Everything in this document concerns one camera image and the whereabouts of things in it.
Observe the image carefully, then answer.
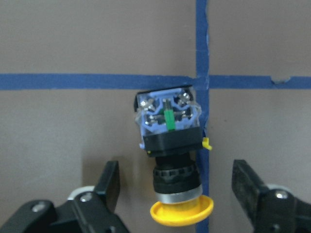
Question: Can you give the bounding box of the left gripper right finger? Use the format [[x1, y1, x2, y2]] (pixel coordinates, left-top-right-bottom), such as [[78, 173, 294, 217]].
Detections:
[[231, 160, 269, 226]]

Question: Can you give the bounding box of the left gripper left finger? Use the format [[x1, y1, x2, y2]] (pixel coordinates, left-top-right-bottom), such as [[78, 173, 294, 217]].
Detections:
[[94, 161, 121, 213]]

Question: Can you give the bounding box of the yellow push button switch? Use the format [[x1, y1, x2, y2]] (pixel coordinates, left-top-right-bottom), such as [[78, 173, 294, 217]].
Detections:
[[134, 85, 214, 227]]

